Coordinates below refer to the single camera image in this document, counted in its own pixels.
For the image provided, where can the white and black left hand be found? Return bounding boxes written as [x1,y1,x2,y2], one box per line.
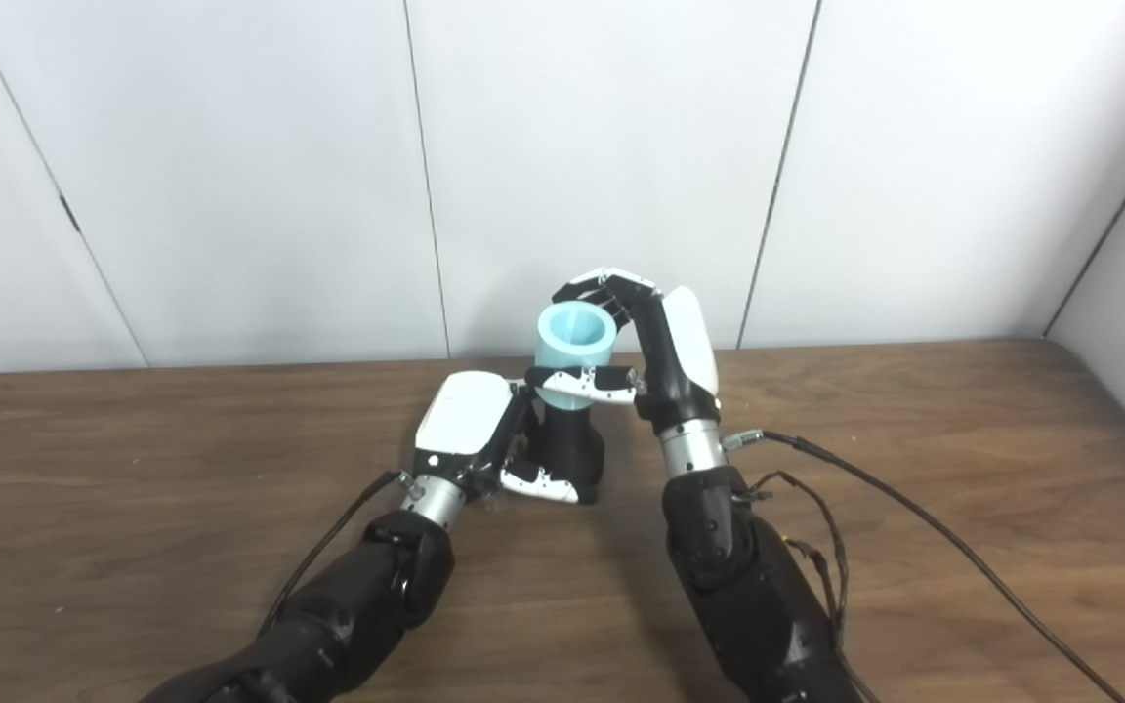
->
[413,371,583,509]

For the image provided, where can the white and black right hand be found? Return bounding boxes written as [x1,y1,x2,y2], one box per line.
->
[526,266,723,437]

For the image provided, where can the black nozzle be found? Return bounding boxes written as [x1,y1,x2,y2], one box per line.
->
[521,400,607,506]

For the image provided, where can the light-blue hose piece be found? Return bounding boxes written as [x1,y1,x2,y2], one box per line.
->
[533,302,619,409]

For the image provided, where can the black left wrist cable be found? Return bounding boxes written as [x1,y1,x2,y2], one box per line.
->
[258,471,412,636]

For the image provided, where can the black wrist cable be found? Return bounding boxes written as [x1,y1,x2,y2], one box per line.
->
[722,430,1125,703]
[258,471,412,636]

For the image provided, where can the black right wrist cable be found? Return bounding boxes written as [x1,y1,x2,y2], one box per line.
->
[722,430,1125,703]

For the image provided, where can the thin black forearm wires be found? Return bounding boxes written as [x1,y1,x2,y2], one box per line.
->
[733,471,852,650]

